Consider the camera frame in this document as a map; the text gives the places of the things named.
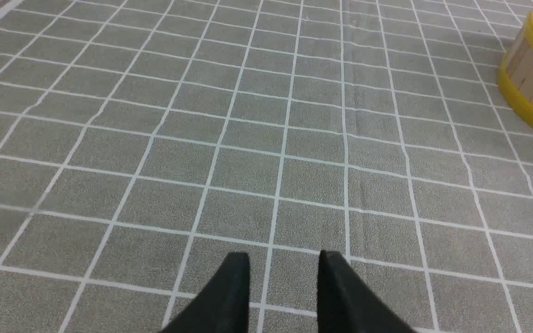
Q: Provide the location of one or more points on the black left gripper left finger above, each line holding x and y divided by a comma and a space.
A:
222, 306

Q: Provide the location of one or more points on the grey grid tablecloth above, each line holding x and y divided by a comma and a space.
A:
143, 140

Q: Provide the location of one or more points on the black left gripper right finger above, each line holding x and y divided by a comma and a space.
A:
345, 304

